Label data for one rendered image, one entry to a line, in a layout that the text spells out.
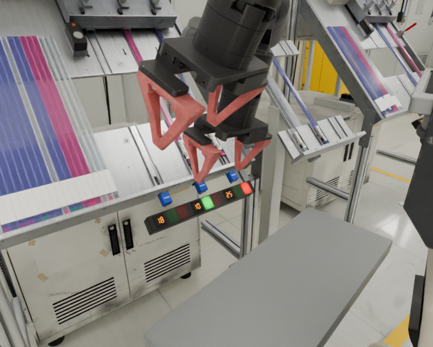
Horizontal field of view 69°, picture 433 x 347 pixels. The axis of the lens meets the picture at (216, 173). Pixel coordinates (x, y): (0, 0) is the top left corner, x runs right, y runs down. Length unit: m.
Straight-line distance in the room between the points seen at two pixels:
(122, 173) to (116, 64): 0.36
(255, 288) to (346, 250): 0.26
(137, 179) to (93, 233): 0.41
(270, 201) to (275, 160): 0.19
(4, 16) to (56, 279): 0.81
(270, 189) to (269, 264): 0.61
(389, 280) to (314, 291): 1.07
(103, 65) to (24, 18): 0.24
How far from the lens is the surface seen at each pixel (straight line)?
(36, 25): 1.08
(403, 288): 1.76
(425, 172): 0.38
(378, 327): 1.55
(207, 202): 0.87
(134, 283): 1.39
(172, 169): 0.86
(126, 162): 0.84
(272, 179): 1.31
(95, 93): 2.76
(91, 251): 1.22
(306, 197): 1.93
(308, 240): 0.86
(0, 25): 1.08
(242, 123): 0.46
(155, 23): 1.15
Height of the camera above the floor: 1.11
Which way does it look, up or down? 26 degrees down
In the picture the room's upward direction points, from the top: straight up
